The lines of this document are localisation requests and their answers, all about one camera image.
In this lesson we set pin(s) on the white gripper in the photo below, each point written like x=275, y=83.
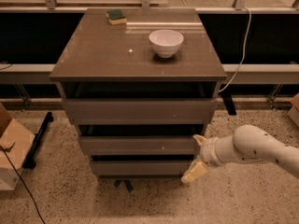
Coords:
x=207, y=153

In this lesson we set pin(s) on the grey bottom drawer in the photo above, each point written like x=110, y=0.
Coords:
x=135, y=168

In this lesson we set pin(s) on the grey drawer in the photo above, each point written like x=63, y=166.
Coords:
x=131, y=112
x=135, y=168
x=172, y=145

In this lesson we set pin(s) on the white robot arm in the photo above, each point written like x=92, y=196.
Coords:
x=248, y=144

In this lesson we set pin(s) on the grey drawer cabinet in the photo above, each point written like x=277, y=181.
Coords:
x=117, y=62

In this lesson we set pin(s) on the grey middle drawer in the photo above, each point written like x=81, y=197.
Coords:
x=172, y=145

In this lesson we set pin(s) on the grey top drawer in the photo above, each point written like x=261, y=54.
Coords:
x=131, y=112

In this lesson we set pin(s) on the black stand foot right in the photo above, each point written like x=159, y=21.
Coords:
x=228, y=101

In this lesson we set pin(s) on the black stand foot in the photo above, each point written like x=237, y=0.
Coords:
x=228, y=101
x=29, y=162

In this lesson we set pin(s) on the cardboard box right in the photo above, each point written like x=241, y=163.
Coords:
x=294, y=111

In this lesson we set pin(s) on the cardboard box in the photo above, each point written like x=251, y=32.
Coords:
x=294, y=111
x=16, y=141

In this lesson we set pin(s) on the white ceramic bowl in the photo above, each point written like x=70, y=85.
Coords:
x=166, y=43

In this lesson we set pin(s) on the green yellow sponge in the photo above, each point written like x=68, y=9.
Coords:
x=115, y=17

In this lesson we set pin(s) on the black stand foot left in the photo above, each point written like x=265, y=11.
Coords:
x=29, y=162

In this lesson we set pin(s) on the cardboard box left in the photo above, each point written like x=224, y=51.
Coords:
x=16, y=141

